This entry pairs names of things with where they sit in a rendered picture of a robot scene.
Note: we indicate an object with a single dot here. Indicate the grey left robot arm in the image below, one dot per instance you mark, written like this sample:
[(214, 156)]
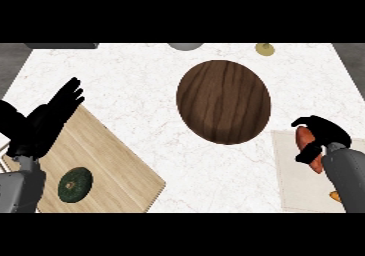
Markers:
[(20, 186)]

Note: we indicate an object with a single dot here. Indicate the small orange item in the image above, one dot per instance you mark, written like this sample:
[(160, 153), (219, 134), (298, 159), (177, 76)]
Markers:
[(336, 196)]

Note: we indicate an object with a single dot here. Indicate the pale wooden cutting board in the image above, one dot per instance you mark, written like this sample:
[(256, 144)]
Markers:
[(104, 173)]

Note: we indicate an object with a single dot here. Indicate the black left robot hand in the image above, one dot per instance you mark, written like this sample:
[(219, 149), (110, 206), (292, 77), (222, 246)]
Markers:
[(45, 121)]

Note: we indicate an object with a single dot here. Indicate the olive yellow round object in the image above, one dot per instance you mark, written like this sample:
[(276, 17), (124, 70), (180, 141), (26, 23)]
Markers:
[(265, 49)]

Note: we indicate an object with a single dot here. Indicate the brown wooden bowl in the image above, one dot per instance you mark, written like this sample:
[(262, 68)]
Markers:
[(224, 102)]

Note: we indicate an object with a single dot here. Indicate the dark green round vegetable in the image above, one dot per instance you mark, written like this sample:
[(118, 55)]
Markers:
[(75, 184)]

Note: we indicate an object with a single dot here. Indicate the grey round object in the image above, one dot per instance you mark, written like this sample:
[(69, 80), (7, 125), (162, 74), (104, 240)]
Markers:
[(186, 46)]

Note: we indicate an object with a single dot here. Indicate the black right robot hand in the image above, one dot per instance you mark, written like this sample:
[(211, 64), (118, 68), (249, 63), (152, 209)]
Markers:
[(329, 131)]

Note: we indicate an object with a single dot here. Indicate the beige placemat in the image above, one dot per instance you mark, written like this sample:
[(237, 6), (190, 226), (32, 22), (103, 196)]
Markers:
[(301, 176)]

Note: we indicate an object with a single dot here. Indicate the orange sweet potato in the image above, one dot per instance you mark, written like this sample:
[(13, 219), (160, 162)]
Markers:
[(307, 141)]

